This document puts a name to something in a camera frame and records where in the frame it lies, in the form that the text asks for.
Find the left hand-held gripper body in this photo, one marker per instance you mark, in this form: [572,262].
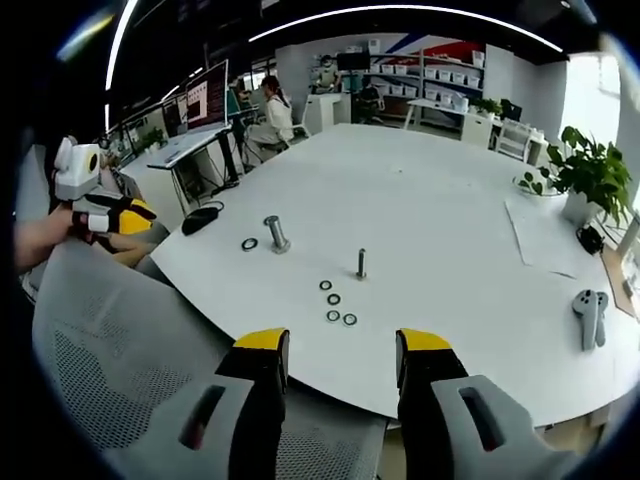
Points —
[77,172]

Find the grey handheld controller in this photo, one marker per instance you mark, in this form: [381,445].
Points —
[601,320]
[586,315]

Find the white paper sheet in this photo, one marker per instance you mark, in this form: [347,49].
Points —
[545,235]

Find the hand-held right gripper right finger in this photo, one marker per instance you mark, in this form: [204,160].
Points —
[440,400]

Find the small silver threaded stud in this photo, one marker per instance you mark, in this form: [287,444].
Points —
[361,262]

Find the large green potted plant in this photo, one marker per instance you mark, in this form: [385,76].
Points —
[592,170]

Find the white slatted chair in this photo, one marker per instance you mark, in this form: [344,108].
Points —
[515,140]

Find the large black washer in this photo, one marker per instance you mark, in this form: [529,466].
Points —
[244,244]

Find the shelf with white bins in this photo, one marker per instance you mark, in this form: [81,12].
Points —
[440,80]

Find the black computer mouse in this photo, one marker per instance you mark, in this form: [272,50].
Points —
[197,220]

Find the small black washer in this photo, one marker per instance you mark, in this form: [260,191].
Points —
[346,319]
[329,316]
[322,285]
[330,299]

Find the small plant in white dish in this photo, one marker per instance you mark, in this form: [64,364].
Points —
[532,184]

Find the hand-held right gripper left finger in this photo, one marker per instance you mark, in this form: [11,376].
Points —
[250,400]

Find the computer monitor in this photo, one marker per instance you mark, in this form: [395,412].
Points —
[207,97]

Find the small green desk plant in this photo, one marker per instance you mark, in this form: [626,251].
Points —
[152,137]

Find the small black device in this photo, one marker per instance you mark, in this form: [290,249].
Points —
[591,239]

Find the large silver threaded stud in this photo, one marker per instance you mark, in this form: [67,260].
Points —
[276,232]

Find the person's left hand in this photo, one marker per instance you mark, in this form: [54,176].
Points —
[60,227]

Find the wooden board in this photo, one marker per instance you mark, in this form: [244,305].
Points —
[617,280]

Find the grey mesh office chair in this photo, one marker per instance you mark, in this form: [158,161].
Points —
[125,325]

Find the white standing desk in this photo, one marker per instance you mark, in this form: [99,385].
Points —
[187,147]

